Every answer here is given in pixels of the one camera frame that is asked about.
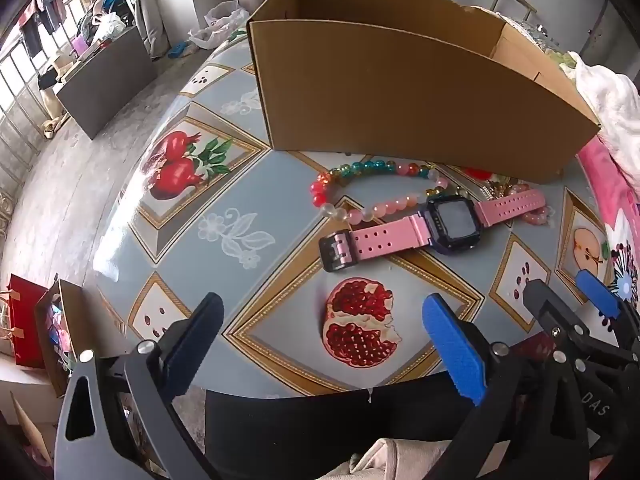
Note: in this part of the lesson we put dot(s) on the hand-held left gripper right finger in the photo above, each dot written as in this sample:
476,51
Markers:
452,345

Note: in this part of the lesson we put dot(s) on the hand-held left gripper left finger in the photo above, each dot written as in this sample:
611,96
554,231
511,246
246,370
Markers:
197,340

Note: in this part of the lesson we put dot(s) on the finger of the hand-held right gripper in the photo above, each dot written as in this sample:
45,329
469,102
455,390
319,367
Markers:
542,300
597,297

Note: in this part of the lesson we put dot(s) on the brown cardboard box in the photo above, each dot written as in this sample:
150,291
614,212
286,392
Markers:
400,100

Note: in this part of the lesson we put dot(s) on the gold jewelry piece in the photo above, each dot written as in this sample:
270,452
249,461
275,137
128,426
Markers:
497,190

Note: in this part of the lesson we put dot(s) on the pink blanket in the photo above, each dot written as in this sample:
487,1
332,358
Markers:
607,180

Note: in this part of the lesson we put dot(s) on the small open cardboard box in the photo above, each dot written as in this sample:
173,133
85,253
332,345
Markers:
70,320

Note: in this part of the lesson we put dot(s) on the person's beige jacket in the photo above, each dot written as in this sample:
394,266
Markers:
390,460

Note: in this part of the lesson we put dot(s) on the person's black pants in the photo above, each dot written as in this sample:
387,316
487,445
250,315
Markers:
300,430

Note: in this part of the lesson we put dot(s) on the fruit print tablecloth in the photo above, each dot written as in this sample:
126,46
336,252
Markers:
240,175

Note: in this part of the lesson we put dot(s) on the red gift bag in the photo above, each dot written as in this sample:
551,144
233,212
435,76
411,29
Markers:
25,325

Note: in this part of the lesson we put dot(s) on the white fluffy blanket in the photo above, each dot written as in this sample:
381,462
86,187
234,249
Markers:
610,100

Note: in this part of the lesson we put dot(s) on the grey green lace blanket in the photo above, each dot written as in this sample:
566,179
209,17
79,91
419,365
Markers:
545,35

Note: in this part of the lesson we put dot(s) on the grey cabinet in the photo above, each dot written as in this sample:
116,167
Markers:
105,85

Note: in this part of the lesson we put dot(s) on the blue slipper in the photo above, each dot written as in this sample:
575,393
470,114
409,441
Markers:
180,50

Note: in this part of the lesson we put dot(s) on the white plastic bag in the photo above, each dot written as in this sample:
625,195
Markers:
220,25

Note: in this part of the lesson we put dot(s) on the pile of clothes and bags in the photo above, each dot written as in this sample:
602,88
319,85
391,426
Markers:
105,17

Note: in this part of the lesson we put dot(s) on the grey curtain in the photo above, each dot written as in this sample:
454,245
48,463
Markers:
147,5

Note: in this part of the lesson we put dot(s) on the hanging clothes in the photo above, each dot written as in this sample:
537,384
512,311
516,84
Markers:
45,10

